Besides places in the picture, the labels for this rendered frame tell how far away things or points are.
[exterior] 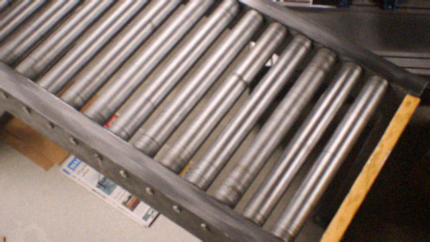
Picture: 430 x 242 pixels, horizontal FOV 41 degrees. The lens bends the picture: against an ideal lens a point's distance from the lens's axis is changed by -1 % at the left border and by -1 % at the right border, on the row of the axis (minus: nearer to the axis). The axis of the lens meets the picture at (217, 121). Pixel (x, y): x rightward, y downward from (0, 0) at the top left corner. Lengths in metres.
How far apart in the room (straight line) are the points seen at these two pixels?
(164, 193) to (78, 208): 0.91
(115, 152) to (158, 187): 0.12
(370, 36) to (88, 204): 1.16
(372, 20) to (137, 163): 1.32
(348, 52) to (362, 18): 0.90
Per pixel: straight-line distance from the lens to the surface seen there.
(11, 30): 1.40
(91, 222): 1.97
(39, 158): 2.10
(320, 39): 1.34
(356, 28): 2.19
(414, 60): 2.14
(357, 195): 1.13
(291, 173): 1.15
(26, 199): 2.05
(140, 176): 1.12
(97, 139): 1.17
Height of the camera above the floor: 1.81
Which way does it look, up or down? 59 degrees down
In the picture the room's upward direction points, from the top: 5 degrees clockwise
